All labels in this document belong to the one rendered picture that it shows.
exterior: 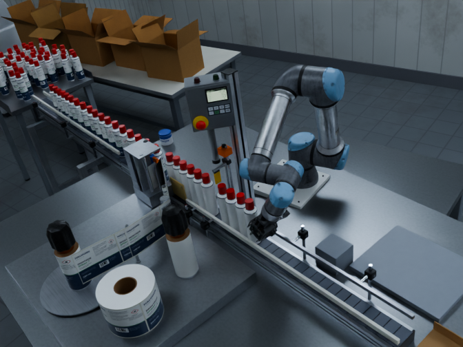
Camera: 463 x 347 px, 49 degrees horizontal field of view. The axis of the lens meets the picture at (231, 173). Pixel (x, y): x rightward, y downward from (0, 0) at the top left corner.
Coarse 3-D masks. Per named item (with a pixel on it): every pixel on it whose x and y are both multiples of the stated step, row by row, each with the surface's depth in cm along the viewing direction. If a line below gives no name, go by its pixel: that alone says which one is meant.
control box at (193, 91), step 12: (192, 84) 185; (204, 84) 184; (216, 84) 183; (228, 84) 184; (192, 96) 185; (204, 96) 185; (192, 108) 187; (204, 108) 188; (192, 120) 190; (204, 120) 191; (216, 120) 191; (228, 120) 192
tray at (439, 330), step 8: (440, 328) 158; (432, 336) 159; (440, 336) 158; (448, 336) 157; (456, 336) 154; (424, 344) 157; (432, 344) 156; (440, 344) 156; (448, 344) 156; (456, 344) 155
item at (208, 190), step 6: (204, 174) 205; (204, 180) 205; (210, 180) 206; (204, 186) 206; (210, 186) 206; (204, 192) 208; (210, 192) 207; (204, 198) 210; (210, 198) 209; (210, 204) 211; (216, 204) 213; (210, 210) 212; (216, 210) 214
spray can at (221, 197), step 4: (220, 184) 198; (224, 184) 198; (220, 188) 196; (224, 188) 197; (220, 192) 198; (224, 192) 198; (220, 196) 198; (224, 196) 198; (220, 200) 199; (224, 200) 199; (220, 204) 200; (224, 204) 200; (220, 208) 202; (224, 208) 201; (220, 212) 204; (224, 212) 202; (224, 216) 204; (224, 220) 205; (228, 220) 205; (228, 224) 206
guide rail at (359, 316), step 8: (200, 208) 215; (208, 216) 211; (224, 224) 204; (232, 232) 201; (248, 240) 194; (256, 248) 191; (272, 256) 186; (280, 264) 183; (296, 272) 178; (304, 280) 175; (320, 288) 170; (328, 296) 168; (344, 304) 163; (352, 312) 161; (360, 320) 160; (368, 320) 157; (376, 328) 155; (384, 336) 154; (392, 336) 151
